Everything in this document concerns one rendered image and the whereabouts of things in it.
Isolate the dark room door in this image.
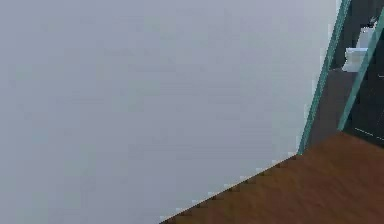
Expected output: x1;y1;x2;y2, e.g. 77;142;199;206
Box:
343;39;384;148

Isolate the teal door frame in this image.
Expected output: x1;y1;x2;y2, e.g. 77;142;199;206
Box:
296;0;384;156

